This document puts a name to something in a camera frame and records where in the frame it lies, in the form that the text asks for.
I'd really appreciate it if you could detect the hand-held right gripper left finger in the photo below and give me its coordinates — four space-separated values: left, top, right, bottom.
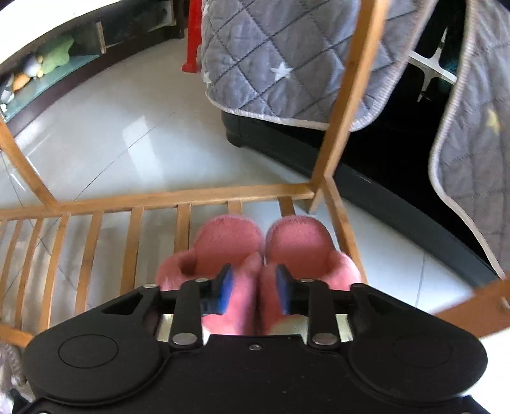
101 263 234 352

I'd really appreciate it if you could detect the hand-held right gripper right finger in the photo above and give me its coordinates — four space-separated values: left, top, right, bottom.
275 263 408 353

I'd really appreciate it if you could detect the pink plush slipper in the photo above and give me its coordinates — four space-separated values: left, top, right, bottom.
257 216 364 336
155 214 264 336

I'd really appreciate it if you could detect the wooden slatted rack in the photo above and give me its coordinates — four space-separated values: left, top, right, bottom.
0 0 510 348

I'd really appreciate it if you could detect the grey star quilted blanket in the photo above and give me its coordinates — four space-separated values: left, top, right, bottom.
199 0 510 280

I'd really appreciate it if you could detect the red plastic stool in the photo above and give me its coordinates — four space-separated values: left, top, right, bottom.
181 0 205 73

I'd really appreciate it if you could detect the low display cabinet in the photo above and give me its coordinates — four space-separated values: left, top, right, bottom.
0 0 188 134

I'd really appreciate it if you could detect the green star plush toy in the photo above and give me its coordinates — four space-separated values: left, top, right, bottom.
37 35 76 75

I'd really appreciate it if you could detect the grey plush toy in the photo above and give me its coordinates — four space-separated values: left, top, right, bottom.
22 54 44 79

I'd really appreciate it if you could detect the white metal frame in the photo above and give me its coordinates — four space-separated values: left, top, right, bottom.
406 38 459 102

